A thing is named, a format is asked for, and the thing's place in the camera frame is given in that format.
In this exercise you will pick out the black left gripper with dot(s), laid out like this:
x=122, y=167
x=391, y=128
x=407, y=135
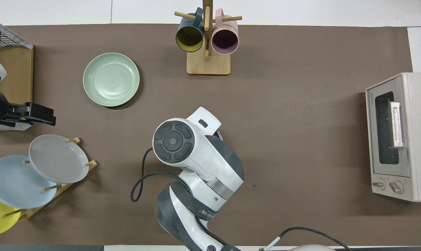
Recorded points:
x=17, y=112

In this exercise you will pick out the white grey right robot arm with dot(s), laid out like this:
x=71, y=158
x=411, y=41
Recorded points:
x=203, y=164

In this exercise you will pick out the grey plate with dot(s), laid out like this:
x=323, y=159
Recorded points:
x=59, y=158

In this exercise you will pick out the light blue plate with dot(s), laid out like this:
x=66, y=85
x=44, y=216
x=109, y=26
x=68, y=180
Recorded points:
x=15, y=184

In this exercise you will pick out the pale green plate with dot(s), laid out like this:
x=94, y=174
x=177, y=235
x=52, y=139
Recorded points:
x=111, y=79

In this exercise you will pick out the wooden plate rack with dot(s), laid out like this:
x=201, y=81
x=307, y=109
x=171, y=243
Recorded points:
x=32, y=211

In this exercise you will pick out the dark teal mug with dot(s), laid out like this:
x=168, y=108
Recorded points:
x=189, y=36

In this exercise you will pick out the wooden mug tree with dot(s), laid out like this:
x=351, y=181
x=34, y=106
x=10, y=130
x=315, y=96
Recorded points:
x=208, y=64

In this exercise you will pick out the pink mug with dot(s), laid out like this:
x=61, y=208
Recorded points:
x=225, y=40

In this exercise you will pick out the brown table mat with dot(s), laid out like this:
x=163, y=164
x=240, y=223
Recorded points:
x=283, y=139

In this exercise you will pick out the beige toaster oven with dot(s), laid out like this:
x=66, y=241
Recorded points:
x=415, y=157

